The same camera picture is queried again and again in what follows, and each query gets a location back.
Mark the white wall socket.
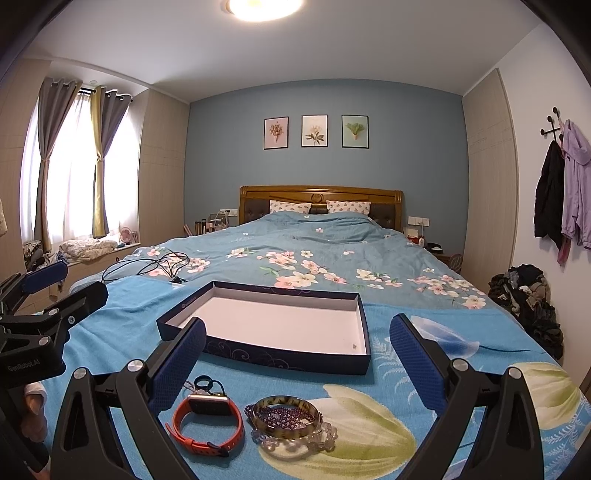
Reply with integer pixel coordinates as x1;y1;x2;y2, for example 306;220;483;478
408;216;430;227

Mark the clear crystal bead bracelet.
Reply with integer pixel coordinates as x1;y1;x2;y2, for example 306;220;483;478
250;420;339;454

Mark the wooden headboard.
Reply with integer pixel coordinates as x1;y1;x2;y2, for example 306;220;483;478
238;185;404;232

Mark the person's left hand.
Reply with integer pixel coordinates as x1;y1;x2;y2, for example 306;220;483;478
22;382;52;474

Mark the right patterned pillow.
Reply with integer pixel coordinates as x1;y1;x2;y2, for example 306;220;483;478
327;200;370;216

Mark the orange smart watch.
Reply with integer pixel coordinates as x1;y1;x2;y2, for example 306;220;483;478
165;393;245;458

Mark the tortoiseshell bangle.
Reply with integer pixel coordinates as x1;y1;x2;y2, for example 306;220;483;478
247;395;322;440

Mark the folded blanket on sill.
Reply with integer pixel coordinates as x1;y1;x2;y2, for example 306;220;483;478
59;238;118;262

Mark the purple hanging jacket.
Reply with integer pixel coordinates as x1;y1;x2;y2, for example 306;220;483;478
557;119;591;265

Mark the patterned pillow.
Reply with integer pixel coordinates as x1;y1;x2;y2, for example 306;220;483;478
269;200;311;215
327;200;370;216

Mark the left patterned pillow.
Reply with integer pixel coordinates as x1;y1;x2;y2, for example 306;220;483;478
269;200;311;215

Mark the black cable bundle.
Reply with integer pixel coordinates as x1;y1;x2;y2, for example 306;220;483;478
100;248;191;285

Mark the pink desk fan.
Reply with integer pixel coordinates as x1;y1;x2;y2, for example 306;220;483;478
119;226;139;245

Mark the blue floral bedspread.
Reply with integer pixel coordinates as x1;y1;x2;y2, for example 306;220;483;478
45;213;590;479

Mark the green leaf picture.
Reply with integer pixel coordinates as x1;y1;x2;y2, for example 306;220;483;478
342;115;370;149

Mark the black hanging jacket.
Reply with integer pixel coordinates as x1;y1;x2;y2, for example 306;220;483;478
534;140;565;249

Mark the navy box lid tray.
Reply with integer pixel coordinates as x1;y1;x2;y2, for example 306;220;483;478
156;281;372;376

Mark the right grey yellow curtain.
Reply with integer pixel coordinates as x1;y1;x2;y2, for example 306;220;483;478
90;86;132;238

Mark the pink flower picture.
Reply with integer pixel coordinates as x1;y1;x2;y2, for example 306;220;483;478
263;116;290;150

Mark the left grey curtain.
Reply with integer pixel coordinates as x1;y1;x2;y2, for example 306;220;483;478
34;77;81;252

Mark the white flower picture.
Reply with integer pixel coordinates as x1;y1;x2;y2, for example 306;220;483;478
301;114;329;148

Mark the black wall coat hook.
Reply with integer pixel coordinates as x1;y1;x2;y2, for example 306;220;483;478
540;106;564;143

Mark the pink pendant charm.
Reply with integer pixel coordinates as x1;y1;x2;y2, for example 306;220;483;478
183;381;197;395

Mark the ceiling lamp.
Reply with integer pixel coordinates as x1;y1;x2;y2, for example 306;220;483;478
225;0;304;23

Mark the dark clothes pile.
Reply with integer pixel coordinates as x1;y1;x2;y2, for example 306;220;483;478
488;264;564;362

